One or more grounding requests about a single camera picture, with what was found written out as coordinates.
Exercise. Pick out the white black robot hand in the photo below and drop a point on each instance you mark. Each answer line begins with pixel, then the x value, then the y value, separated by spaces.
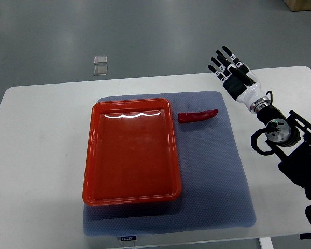
pixel 240 82

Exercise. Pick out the red pepper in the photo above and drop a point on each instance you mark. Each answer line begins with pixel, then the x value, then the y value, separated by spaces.
pixel 189 117

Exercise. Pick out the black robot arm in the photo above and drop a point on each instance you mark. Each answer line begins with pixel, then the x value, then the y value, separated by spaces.
pixel 280 99

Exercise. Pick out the red plastic tray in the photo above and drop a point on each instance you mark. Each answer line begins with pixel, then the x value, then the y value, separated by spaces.
pixel 132 155

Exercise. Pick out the cardboard box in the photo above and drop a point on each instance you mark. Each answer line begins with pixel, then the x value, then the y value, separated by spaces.
pixel 298 5

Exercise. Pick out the upper metal floor plate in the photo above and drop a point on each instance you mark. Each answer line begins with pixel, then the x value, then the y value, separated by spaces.
pixel 98 60

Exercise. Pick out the white table leg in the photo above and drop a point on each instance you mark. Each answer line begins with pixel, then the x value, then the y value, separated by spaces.
pixel 266 243

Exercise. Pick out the black mat label tag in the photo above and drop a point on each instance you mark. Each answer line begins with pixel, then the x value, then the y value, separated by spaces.
pixel 128 238

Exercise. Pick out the black table edge bracket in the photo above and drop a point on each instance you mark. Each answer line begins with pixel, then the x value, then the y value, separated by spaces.
pixel 305 236

